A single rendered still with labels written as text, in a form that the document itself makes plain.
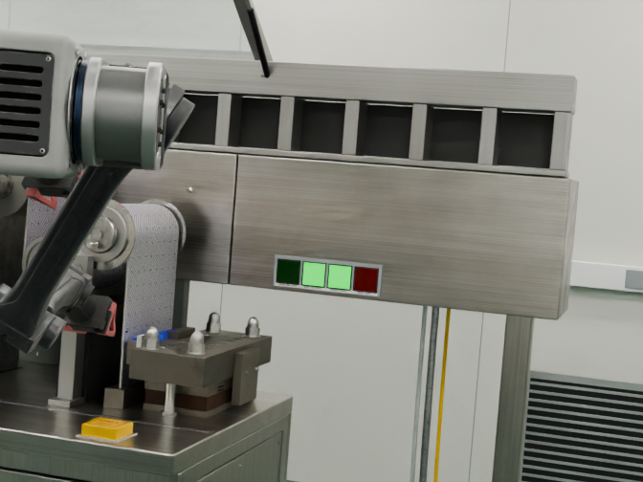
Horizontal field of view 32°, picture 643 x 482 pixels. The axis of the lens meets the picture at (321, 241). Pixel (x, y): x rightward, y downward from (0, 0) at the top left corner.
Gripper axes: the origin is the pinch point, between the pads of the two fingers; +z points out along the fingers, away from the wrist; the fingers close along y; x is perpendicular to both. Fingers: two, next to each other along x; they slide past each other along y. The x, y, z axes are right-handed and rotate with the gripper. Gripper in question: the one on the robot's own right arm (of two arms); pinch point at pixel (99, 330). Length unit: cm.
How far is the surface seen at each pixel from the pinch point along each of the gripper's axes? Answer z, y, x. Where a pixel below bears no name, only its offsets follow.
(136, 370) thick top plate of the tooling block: 9.2, 5.8, -3.9
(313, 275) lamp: 29, 31, 31
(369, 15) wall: 180, -21, 234
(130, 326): 11.2, 0.6, 6.2
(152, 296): 16.6, 0.8, 15.9
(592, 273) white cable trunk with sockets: 228, 81, 143
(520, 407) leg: 57, 77, 17
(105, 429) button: -6.8, 11.3, -21.8
